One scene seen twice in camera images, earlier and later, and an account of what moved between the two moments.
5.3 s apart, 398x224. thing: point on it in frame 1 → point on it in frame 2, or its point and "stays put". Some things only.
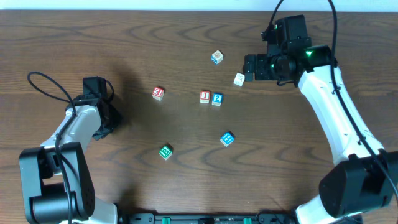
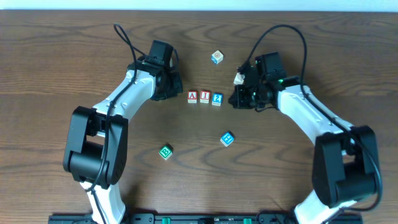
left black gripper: (106, 125) → (173, 86)
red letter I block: (205, 96) stays put
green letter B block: (165, 152) stays put
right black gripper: (257, 70) → (238, 98)
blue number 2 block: (217, 99) stays put
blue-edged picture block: (217, 57) stays put
